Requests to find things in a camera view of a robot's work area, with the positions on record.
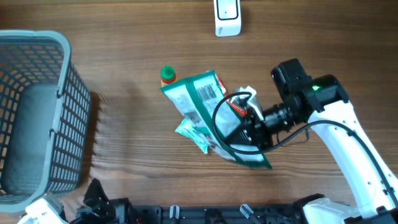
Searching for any green glove package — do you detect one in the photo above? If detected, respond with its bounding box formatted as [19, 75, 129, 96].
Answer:
[160, 70, 272, 169]

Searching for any teal white sachet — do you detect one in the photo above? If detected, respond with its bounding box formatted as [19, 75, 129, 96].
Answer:
[175, 119, 208, 154]

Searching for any red sauce bottle green cap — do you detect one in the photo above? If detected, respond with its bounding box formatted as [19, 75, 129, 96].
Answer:
[160, 65, 177, 87]

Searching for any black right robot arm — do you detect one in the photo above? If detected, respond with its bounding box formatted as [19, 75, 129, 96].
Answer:
[224, 58, 397, 223]

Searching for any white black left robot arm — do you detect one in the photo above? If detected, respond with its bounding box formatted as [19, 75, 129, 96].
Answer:
[19, 179, 141, 224]

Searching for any white barcode scanner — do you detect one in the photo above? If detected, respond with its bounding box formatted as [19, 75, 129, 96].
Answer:
[213, 0, 242, 37]

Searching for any grey plastic mesh basket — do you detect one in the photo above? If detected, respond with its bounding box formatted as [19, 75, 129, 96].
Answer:
[1, 30, 91, 213]

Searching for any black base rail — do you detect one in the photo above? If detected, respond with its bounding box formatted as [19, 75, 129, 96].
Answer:
[76, 203, 353, 224]

